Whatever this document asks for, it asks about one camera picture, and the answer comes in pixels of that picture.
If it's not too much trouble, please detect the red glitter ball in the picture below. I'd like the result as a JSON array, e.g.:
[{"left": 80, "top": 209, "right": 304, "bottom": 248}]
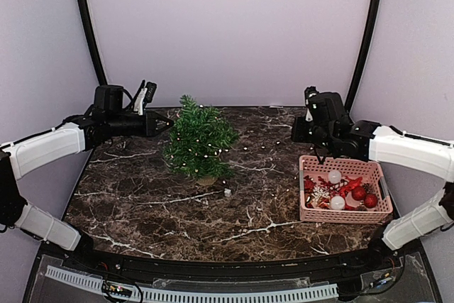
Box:
[
  {"left": 363, "top": 193, "right": 378, "bottom": 209},
  {"left": 351, "top": 186, "right": 367, "bottom": 202}
]

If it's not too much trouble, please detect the white ball ornament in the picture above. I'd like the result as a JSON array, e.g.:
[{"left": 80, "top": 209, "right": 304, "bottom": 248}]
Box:
[
  {"left": 328, "top": 170, "right": 342, "bottom": 184},
  {"left": 330, "top": 195, "right": 345, "bottom": 211}
]

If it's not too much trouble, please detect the pink plastic basket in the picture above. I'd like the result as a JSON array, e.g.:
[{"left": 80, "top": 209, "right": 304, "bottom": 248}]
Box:
[{"left": 299, "top": 155, "right": 393, "bottom": 224}]

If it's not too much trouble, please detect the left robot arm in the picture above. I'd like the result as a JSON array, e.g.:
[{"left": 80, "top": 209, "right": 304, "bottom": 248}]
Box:
[{"left": 1, "top": 82, "right": 174, "bottom": 272}]

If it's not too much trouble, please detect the white snowflake ornament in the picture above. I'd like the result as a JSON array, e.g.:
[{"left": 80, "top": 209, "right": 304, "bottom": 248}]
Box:
[{"left": 311, "top": 186, "right": 330, "bottom": 201}]

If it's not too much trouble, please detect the black front table rail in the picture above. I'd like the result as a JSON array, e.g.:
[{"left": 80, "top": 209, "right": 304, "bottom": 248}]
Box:
[{"left": 63, "top": 224, "right": 405, "bottom": 285}]

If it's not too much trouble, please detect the red glitter ball left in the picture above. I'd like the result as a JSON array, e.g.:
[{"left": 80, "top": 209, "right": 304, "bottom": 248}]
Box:
[{"left": 351, "top": 186, "right": 367, "bottom": 202}]

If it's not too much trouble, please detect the red bow ornament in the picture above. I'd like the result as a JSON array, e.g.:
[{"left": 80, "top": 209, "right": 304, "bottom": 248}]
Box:
[{"left": 339, "top": 177, "right": 362, "bottom": 192}]

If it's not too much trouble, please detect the white ball ornament lower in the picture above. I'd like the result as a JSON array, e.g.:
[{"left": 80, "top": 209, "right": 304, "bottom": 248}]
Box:
[{"left": 330, "top": 195, "right": 345, "bottom": 211}]

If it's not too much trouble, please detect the white slotted cable duct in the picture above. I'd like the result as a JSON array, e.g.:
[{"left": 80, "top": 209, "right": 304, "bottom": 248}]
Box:
[{"left": 44, "top": 265, "right": 338, "bottom": 302}]

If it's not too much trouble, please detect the white ball ornament upper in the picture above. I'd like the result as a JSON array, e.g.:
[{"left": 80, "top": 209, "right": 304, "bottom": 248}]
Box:
[{"left": 328, "top": 170, "right": 342, "bottom": 184}]

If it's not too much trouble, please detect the small green christmas tree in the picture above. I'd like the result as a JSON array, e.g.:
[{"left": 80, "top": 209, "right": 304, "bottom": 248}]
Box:
[{"left": 163, "top": 94, "right": 239, "bottom": 181}]

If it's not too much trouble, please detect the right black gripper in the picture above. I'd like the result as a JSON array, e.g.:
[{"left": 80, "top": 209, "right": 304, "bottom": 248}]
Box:
[{"left": 291, "top": 115, "right": 336, "bottom": 153}]

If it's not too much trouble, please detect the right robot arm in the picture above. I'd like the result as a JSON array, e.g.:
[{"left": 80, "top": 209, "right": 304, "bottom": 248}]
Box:
[{"left": 292, "top": 87, "right": 453, "bottom": 270}]

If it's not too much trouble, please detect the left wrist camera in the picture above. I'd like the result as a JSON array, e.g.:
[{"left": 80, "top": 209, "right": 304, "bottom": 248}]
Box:
[{"left": 132, "top": 80, "right": 157, "bottom": 116}]

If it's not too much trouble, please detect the fairy light string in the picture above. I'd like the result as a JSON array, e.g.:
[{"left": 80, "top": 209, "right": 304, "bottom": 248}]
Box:
[{"left": 166, "top": 104, "right": 302, "bottom": 199}]

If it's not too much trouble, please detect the red glitter ball right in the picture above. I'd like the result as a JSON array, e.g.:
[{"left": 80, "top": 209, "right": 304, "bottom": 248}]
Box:
[{"left": 363, "top": 193, "right": 378, "bottom": 209}]

